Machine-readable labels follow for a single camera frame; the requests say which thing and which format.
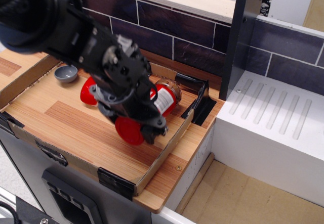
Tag red and white toy sushi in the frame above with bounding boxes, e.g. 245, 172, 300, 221
80, 76, 98, 107

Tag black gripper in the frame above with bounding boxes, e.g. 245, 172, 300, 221
90, 82, 168, 145

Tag red-lidded basil spice bottle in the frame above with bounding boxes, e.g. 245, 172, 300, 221
114, 79, 182, 146

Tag white toy sink drainboard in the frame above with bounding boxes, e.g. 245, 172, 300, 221
212, 72, 323, 206

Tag grey and blue measuring spoon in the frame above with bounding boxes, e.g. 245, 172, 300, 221
54, 66, 78, 83

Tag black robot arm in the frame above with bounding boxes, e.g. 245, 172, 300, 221
1, 0, 168, 144

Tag dark grey vertical post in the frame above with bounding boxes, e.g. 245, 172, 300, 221
219, 0, 262, 101

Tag grey oven control panel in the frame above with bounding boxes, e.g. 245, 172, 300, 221
42, 170, 102, 223

